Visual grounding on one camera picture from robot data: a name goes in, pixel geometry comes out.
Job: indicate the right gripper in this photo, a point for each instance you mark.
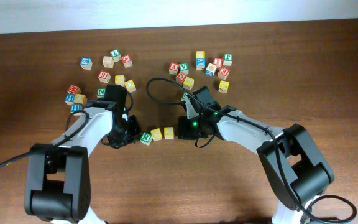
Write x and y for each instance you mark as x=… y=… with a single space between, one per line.
x=183 y=129

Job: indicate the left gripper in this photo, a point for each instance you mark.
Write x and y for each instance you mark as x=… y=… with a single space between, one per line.
x=136 y=130

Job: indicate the green letter R block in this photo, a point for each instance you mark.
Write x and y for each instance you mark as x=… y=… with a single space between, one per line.
x=146 y=138

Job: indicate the yellow letter S block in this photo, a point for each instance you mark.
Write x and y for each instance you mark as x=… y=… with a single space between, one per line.
x=156 y=134

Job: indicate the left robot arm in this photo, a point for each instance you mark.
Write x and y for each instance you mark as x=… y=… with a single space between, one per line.
x=58 y=188

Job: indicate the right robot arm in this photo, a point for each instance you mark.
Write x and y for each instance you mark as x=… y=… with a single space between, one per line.
x=296 y=169

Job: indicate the green letter Z block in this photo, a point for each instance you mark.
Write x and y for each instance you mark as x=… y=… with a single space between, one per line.
x=184 y=96

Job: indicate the yellow block beside Q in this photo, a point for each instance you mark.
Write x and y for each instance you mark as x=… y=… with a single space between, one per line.
x=188 y=83

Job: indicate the yellow block right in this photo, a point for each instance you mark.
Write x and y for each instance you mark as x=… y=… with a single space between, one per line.
x=223 y=86

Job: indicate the red letter Q block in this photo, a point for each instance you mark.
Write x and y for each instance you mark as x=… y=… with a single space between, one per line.
x=180 y=78

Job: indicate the green letter N block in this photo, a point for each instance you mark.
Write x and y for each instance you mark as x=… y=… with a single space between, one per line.
x=100 y=92

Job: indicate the yellow tilted block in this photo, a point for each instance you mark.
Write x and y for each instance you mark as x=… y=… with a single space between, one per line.
x=130 y=86

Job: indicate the wooden block blue side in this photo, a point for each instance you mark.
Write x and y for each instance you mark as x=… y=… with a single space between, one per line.
x=210 y=70

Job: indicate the red letter E block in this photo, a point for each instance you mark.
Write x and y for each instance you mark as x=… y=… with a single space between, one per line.
x=223 y=73

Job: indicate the green letter V block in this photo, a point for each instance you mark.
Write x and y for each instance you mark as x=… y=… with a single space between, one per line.
x=184 y=68

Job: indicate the yellow block left cluster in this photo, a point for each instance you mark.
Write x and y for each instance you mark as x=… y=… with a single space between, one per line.
x=120 y=80

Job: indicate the blue letter X block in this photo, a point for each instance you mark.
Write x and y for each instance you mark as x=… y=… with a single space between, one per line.
x=200 y=63

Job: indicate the blue letter H block lower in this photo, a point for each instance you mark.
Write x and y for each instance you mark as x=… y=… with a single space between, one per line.
x=75 y=108

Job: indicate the blue letter h block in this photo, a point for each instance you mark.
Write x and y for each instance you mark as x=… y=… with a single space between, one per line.
x=75 y=108
x=69 y=98

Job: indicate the yellow block beside H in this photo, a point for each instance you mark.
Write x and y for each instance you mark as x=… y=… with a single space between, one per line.
x=80 y=99

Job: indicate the red letter Y block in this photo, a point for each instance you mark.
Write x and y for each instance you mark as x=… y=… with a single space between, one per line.
x=173 y=68

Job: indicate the red letter I block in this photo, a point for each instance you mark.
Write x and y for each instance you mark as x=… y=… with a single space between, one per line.
x=218 y=62

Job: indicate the red number 6 block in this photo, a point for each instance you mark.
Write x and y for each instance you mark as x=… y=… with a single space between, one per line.
x=104 y=76

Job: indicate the yellow block top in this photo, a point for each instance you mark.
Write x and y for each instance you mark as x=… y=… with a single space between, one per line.
x=200 y=54

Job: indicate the blue letter H block upper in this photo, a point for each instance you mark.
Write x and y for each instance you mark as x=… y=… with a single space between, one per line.
x=69 y=98

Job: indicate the green letter J block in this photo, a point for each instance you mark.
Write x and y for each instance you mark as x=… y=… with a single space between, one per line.
x=227 y=59

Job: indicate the red letter M block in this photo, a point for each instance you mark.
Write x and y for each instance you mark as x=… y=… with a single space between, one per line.
x=73 y=89

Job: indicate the plain wooden block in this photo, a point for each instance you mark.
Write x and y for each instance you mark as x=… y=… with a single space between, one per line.
x=108 y=62

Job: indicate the red letter A block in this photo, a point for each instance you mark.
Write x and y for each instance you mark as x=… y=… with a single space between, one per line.
x=127 y=61

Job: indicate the green letter L block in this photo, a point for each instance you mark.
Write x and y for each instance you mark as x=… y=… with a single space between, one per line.
x=116 y=55

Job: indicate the blue number 5 block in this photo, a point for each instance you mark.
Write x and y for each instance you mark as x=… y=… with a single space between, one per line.
x=86 y=63

